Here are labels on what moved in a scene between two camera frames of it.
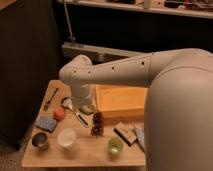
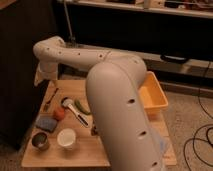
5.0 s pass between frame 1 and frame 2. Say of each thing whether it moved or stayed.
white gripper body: moved
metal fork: stayed
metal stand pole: stayed
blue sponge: stayed
